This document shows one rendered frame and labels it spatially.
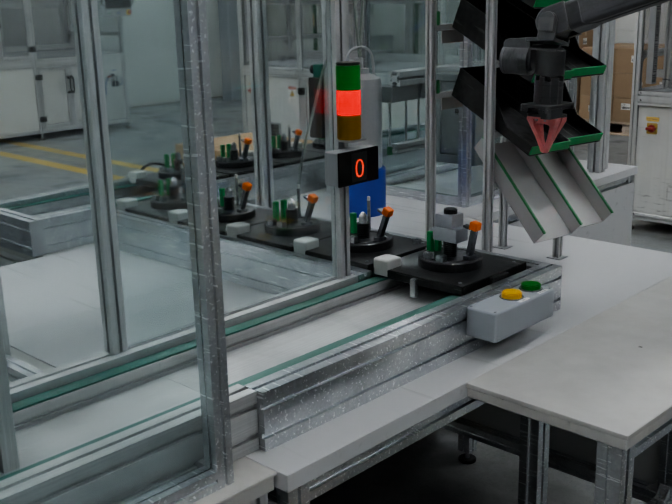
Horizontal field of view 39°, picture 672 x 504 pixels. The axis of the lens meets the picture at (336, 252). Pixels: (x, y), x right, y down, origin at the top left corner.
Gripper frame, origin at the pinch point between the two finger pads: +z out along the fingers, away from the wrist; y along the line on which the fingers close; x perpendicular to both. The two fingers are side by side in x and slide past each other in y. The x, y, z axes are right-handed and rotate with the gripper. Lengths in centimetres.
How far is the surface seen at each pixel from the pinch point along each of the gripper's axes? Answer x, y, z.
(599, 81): -74, -159, 4
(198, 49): 1, 88, -24
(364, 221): -43.8, 5.3, 22.1
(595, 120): -74, -159, 18
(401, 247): -36.0, 0.9, 27.8
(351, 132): -29.5, 25.5, -2.8
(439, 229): -20.4, 7.0, 19.4
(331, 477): 6, 68, 44
